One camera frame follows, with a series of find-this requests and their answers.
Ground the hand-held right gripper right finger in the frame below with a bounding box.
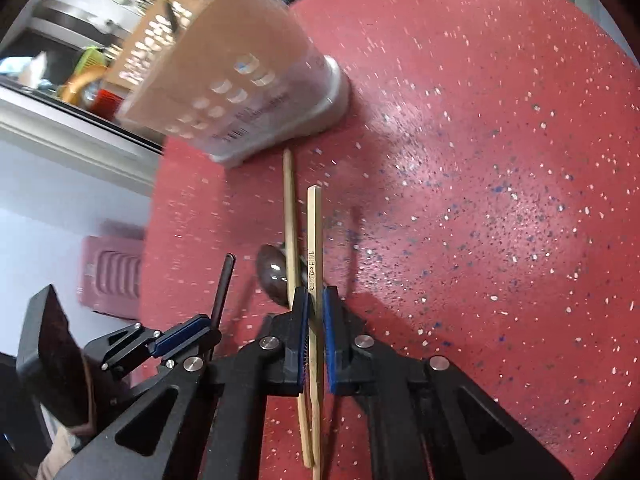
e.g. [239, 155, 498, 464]
[323, 285, 575, 480]

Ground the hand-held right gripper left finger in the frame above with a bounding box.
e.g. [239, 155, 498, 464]
[52, 287, 308, 480]

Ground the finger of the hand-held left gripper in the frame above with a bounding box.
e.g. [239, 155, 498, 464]
[82, 314, 222, 379]

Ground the black chopstick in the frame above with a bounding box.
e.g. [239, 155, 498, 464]
[209, 253, 236, 333]

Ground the brown plastic spoon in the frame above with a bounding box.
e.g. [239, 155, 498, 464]
[256, 243, 302, 309]

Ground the beige plastic utensil holder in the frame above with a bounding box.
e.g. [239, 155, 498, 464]
[117, 0, 352, 167]

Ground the person's left forearm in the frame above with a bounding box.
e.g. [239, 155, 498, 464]
[36, 422, 81, 480]

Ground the pink plastic chair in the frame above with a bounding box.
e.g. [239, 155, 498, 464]
[77, 234, 147, 322]

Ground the red plastic basin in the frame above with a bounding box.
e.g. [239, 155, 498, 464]
[92, 87, 126, 117]

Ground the green plastic item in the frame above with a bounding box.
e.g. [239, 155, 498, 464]
[75, 46, 110, 70]

